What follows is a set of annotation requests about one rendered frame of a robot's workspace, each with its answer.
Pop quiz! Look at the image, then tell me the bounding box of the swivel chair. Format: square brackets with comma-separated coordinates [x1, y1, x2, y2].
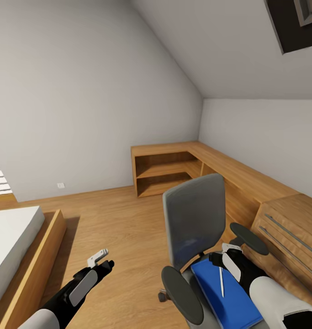
[158, 173, 270, 329]

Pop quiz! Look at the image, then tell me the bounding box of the folder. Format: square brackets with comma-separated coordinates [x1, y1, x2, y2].
[190, 258, 264, 329]

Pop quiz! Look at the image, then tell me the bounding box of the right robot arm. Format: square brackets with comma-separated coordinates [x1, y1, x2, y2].
[209, 243, 312, 329]

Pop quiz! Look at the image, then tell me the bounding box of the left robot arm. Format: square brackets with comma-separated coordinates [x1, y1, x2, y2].
[18, 249, 114, 329]

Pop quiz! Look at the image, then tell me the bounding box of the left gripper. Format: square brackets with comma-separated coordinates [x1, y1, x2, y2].
[94, 260, 114, 283]

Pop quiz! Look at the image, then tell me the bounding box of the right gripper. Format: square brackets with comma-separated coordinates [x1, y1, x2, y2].
[209, 252, 228, 270]

